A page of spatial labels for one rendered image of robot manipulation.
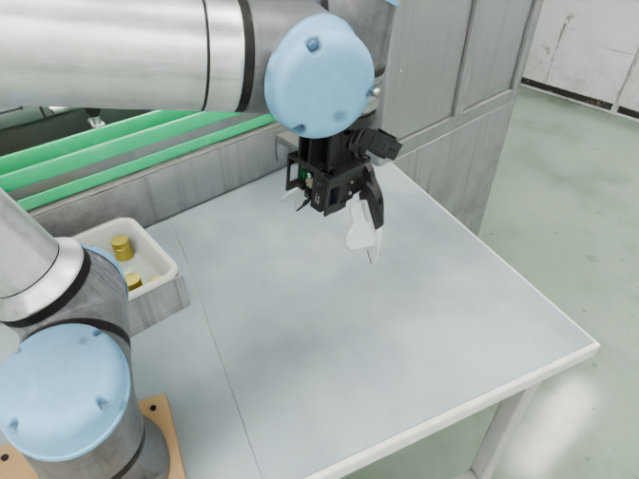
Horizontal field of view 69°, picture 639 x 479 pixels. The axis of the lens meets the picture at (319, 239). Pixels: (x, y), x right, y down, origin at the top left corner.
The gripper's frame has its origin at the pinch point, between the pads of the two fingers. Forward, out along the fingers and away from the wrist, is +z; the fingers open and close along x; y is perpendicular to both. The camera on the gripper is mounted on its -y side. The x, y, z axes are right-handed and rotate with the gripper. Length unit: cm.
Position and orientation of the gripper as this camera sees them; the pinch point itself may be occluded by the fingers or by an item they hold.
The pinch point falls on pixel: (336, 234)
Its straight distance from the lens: 66.0
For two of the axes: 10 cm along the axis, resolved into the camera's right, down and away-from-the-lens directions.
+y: -7.0, 4.0, -5.9
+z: -1.0, 7.6, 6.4
